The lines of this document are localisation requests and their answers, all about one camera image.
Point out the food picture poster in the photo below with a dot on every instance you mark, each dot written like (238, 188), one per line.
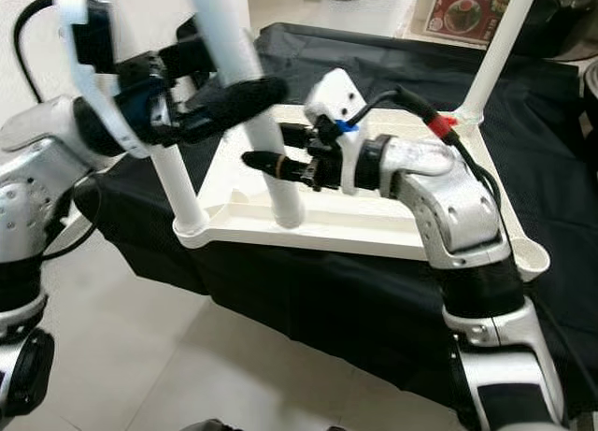
(467, 10)

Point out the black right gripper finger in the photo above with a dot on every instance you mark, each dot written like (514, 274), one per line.
(276, 166)
(301, 136)

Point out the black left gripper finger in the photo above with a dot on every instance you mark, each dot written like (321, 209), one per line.
(234, 108)
(182, 57)

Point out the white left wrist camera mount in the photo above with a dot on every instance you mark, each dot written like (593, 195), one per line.
(79, 38)

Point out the black shiny bag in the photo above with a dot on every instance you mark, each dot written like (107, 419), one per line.
(565, 20)

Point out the white plastic table top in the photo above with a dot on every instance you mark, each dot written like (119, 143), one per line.
(355, 230)

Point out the black tablecloth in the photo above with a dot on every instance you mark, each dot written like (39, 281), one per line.
(336, 319)

